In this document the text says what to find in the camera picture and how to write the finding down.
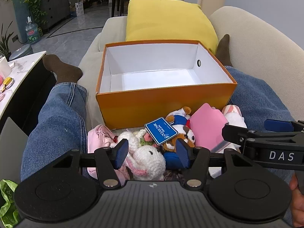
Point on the person's left brown sock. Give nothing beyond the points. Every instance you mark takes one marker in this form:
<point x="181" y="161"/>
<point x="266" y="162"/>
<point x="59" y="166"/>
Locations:
<point x="61" y="68"/>

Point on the long leaf floor plant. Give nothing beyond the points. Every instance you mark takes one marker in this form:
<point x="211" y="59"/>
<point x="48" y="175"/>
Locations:
<point x="6" y="45"/>

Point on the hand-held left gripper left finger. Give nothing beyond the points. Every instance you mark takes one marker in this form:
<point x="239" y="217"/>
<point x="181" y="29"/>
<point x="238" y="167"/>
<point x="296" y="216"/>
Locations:
<point x="121" y="153"/>

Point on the orange cardboard box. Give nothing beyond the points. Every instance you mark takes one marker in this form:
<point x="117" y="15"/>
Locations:
<point x="142" y="104"/>

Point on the dark drawer cabinet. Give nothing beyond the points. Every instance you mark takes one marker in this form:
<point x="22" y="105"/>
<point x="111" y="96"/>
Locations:
<point x="55" y="7"/>

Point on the yellow pillow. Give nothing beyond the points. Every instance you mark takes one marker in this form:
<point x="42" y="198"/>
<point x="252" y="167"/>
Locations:
<point x="166" y="21"/>

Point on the grey trash can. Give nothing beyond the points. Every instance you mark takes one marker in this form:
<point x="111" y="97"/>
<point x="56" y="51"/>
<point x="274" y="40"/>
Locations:
<point x="21" y="52"/>

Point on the green plastic bag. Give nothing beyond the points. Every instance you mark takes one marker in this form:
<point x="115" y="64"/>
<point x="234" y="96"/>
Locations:
<point x="8" y="201"/>

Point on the person's leg blue jeans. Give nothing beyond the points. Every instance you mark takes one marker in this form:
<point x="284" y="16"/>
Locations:
<point x="52" y="128"/>
<point x="261" y="95"/>

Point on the person's right leg blue jeans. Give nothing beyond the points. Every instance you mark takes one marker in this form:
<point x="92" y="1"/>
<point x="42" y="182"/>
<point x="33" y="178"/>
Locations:
<point x="261" y="95"/>

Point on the person's right hand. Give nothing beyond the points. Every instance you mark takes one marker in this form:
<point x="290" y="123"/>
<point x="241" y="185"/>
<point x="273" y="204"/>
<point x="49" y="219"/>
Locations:
<point x="298" y="206"/>

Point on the person's brown sock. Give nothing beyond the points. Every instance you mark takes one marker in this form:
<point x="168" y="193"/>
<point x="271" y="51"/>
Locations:
<point x="61" y="68"/>
<point x="224" y="52"/>

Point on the pink card case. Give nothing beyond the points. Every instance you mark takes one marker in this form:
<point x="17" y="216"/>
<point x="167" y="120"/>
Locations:
<point x="206" y="123"/>

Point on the sailor plush toy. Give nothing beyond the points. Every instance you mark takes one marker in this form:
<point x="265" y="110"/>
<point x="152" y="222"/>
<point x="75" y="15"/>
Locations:
<point x="185" y="135"/>

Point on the beige sofa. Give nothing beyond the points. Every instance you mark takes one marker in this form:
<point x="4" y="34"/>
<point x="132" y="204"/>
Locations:
<point x="261" y="40"/>

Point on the person's left leg blue jeans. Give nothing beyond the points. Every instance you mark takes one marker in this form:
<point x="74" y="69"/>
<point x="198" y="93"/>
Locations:
<point x="52" y="128"/>

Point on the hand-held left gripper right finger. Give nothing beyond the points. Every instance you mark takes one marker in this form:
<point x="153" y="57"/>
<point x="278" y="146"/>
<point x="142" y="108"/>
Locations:
<point x="182" y="155"/>

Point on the white crochet plush toy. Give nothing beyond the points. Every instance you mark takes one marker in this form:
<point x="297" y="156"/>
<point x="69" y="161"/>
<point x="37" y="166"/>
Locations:
<point x="149" y="161"/>

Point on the yellow toy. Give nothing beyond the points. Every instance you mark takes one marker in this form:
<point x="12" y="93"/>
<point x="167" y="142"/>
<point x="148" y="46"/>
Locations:
<point x="8" y="82"/>

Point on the blue paper tag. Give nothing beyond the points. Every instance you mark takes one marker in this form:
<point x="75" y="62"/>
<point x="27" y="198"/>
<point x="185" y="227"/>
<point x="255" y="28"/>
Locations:
<point x="161" y="130"/>

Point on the large water bottle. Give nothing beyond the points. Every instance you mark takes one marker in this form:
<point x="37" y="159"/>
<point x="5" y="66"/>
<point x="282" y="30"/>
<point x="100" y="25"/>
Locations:
<point x="32" y="33"/>

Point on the person's right brown sock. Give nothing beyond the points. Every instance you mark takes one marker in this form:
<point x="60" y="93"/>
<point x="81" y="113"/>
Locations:
<point x="224" y="52"/>

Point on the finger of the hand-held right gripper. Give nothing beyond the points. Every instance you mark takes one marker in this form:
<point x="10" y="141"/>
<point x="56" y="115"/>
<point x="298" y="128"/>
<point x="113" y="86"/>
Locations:
<point x="234" y="133"/>
<point x="277" y="125"/>

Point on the marble top table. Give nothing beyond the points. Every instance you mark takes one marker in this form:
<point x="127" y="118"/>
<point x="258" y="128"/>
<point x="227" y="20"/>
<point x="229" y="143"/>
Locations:
<point x="23" y="66"/>

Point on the white paper bag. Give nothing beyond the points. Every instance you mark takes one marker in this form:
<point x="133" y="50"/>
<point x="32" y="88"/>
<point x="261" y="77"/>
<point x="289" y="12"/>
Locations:
<point x="80" y="9"/>

